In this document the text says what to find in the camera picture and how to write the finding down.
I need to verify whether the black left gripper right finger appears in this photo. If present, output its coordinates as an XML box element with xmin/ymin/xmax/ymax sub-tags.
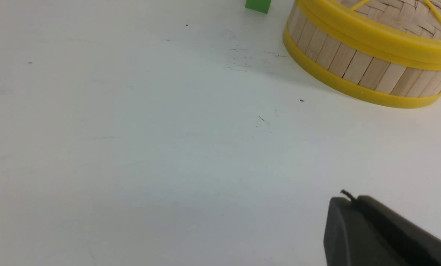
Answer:
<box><xmin>341</xmin><ymin>190</ymin><xmax>441</xmax><ymax>266</ymax></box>

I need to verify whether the bamboo steamer basket yellow rim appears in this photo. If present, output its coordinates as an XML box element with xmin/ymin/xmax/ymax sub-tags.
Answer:
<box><xmin>283</xmin><ymin>1</ymin><xmax>441</xmax><ymax>108</ymax></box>

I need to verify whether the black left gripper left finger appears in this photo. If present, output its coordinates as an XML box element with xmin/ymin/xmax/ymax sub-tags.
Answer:
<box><xmin>323</xmin><ymin>197</ymin><xmax>408</xmax><ymax>266</ymax></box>

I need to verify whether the green cube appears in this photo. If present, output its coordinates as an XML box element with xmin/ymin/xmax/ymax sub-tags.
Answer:
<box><xmin>245</xmin><ymin>0</ymin><xmax>272</xmax><ymax>14</ymax></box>

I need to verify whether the yellow woven steamer lid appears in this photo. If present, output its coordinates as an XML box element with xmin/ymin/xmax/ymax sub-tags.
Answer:
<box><xmin>296</xmin><ymin>0</ymin><xmax>441</xmax><ymax>71</ymax></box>

